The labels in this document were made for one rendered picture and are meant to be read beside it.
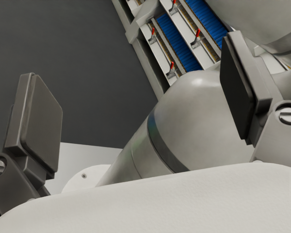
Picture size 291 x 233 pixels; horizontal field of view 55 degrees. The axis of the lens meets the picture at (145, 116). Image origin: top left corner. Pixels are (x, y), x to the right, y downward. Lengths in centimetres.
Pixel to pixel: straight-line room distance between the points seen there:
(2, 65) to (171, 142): 94
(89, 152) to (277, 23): 36
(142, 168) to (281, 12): 18
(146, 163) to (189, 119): 7
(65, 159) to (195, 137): 27
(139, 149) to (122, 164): 4
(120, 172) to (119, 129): 82
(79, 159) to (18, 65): 74
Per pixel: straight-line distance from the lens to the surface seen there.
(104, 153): 49
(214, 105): 24
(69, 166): 45
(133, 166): 29
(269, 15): 20
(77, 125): 104
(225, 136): 23
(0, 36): 127
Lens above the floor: 72
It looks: 34 degrees down
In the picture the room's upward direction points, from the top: 40 degrees clockwise
